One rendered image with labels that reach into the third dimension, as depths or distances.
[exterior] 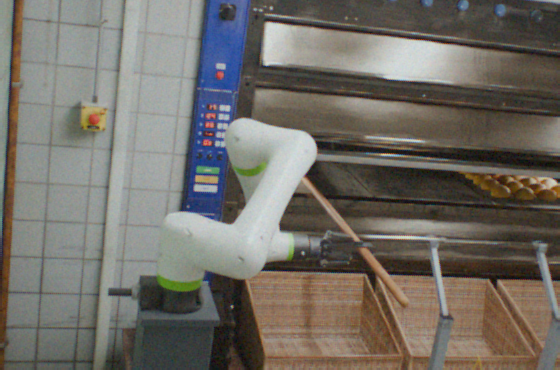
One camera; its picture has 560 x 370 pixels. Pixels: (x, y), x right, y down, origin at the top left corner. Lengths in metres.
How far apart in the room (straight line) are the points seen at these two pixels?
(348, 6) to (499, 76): 0.73
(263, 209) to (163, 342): 0.44
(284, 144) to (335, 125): 0.93
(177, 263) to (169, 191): 1.07
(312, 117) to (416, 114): 0.46
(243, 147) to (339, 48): 0.94
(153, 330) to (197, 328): 0.12
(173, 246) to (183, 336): 0.25
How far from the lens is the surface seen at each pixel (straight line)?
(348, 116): 3.16
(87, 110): 2.90
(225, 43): 2.94
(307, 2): 3.03
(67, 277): 3.21
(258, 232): 2.01
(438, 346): 2.98
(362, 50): 3.12
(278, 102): 3.07
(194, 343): 2.13
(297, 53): 3.03
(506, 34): 3.38
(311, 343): 3.33
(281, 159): 2.18
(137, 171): 3.05
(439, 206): 3.44
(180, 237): 2.01
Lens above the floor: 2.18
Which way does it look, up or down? 16 degrees down
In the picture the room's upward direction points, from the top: 9 degrees clockwise
